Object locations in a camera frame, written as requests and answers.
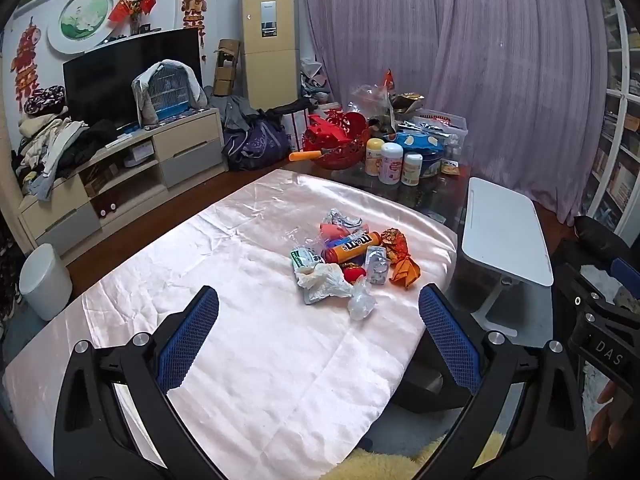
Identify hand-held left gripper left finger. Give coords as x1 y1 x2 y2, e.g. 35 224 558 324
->
52 285 236 480

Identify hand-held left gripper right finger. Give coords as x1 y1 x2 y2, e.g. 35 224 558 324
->
417 282 588 480

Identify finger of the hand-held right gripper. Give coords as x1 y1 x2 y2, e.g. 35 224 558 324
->
552 260 601 311
600 257 640 306

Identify orange foil wrapper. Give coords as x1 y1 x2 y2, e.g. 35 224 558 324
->
380 227 422 290

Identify clear plastic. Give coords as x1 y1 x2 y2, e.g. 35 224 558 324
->
347 280 377 322

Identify silver blister pack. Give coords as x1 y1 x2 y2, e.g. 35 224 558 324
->
364 245 390 286

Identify orange candy tube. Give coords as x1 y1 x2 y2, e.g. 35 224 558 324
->
322 231 382 264

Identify green white packet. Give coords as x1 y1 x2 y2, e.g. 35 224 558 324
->
290 246 326 271

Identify white plastic bag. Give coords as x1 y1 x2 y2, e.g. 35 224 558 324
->
295 262 353 307

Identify person's right hand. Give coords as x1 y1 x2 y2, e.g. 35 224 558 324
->
597 380 633 441

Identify black rounded object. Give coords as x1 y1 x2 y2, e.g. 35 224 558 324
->
574 216 633 261

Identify pink satin cloth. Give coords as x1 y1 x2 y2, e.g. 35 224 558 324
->
2 167 458 480

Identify white folding lap desk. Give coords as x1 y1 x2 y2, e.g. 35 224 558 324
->
460 176 555 338

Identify white bookshelf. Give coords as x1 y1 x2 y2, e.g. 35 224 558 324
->
582 0 640 241

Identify yellow fluffy cushion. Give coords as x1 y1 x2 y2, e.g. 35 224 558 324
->
325 432 506 480

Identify white round bin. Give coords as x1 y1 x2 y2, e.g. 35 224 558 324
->
19 243 73 322

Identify white orange label bottle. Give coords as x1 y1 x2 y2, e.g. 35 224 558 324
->
401 152 425 187

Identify pink label bottle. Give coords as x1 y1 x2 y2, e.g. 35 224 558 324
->
378 142 405 185

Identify blue cookie tin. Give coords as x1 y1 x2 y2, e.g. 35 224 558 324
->
392 130 446 178

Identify clear plastic storage box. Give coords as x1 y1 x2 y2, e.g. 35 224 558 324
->
400 108 469 161

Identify yellow label bottle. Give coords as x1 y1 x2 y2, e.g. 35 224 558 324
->
366 139 388 177

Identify beige television cabinet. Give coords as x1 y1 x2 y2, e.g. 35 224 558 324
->
17 107 226 256

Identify purple duffel bag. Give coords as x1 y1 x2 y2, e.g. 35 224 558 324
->
222 115 291 171

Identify red plastic basket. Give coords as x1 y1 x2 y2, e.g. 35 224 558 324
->
302 110 371 170

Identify grey clothes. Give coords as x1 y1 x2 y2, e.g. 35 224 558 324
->
222 95 261 131

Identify pile of clothes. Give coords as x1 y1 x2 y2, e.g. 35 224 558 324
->
12 112 118 201

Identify purple curtain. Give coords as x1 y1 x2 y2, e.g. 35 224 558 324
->
300 0 616 221

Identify dark gold snack bag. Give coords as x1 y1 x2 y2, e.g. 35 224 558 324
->
392 92 426 113

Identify blue bird cage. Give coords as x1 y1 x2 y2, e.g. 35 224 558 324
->
147 67 193 113

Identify clear plastic bag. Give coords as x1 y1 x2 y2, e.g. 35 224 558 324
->
350 82 396 126

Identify bird cage with cloth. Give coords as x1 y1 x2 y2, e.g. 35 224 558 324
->
131 60 208 128

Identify black flat television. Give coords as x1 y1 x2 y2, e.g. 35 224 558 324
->
62 27 203 128

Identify brown cardboard box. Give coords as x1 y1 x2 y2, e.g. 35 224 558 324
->
212 38 243 98

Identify dark dotted cushion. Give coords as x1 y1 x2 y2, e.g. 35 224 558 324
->
24 86 67 115

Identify beige standing air conditioner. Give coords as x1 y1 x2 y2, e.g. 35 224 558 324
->
237 0 301 111

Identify vase with red flowers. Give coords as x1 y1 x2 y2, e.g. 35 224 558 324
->
107 0 158 36

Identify red paper wall decoration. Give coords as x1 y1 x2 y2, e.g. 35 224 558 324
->
11 17 43 113

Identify round green wall picture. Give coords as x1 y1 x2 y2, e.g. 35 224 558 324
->
47 0 115 55

